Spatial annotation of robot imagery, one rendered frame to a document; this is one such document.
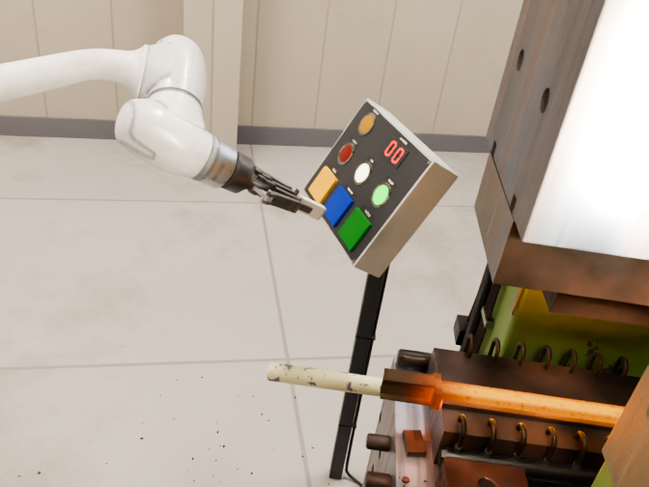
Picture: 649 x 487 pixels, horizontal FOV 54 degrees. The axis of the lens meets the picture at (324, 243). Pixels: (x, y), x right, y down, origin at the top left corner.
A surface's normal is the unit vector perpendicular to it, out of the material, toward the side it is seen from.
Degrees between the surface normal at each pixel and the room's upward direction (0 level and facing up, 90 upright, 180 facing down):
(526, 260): 90
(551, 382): 0
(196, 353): 0
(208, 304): 0
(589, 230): 90
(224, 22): 90
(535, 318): 90
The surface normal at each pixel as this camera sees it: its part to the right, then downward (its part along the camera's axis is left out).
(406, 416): 0.12, -0.83
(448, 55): 0.17, 0.55
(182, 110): 0.62, -0.51
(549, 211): -0.08, 0.54
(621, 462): -0.99, -0.14
